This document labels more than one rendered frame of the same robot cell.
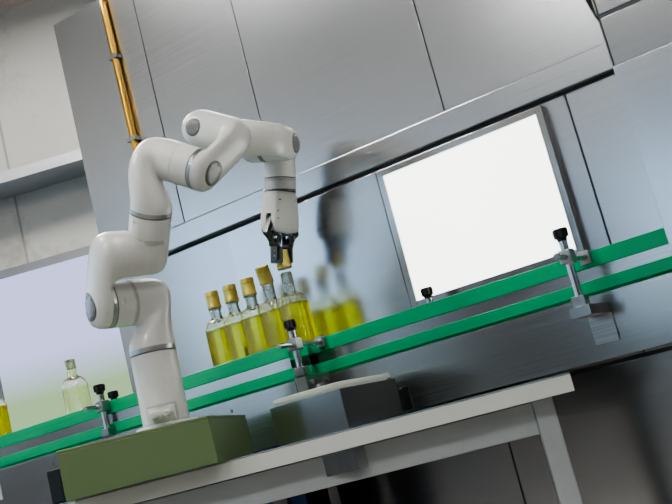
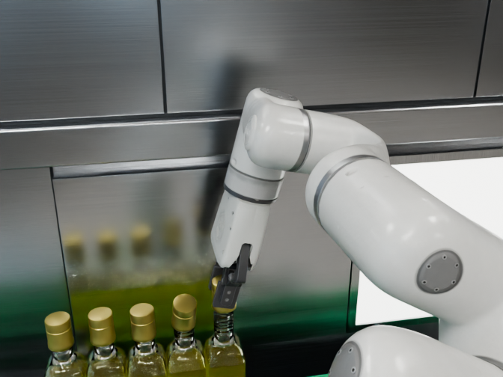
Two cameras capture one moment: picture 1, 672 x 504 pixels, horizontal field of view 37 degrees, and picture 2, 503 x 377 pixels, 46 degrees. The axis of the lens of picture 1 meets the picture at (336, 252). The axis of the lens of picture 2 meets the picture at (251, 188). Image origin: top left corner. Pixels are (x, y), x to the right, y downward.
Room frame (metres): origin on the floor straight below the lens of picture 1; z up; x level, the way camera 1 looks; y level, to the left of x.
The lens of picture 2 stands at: (1.82, 0.57, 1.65)
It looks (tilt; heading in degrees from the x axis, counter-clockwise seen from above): 24 degrees down; 319
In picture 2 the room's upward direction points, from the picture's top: straight up
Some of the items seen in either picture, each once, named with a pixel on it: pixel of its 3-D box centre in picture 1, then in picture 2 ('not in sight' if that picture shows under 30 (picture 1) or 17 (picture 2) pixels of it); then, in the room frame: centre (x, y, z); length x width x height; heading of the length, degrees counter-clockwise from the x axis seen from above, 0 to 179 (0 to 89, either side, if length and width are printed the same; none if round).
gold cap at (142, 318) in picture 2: (248, 287); (143, 322); (2.44, 0.23, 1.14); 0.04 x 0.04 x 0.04
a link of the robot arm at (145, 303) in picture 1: (141, 316); not in sight; (2.07, 0.42, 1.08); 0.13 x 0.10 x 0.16; 127
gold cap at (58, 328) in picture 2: (212, 300); (59, 330); (2.50, 0.33, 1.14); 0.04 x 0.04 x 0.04
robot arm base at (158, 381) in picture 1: (159, 390); not in sight; (2.06, 0.42, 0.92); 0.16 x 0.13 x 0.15; 5
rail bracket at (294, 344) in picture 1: (302, 347); not in sight; (2.23, 0.12, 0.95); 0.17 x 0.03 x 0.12; 149
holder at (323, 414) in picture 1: (345, 410); not in sight; (2.11, 0.06, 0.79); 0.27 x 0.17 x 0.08; 149
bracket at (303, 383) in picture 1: (316, 389); not in sight; (2.24, 0.12, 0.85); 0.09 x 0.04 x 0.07; 149
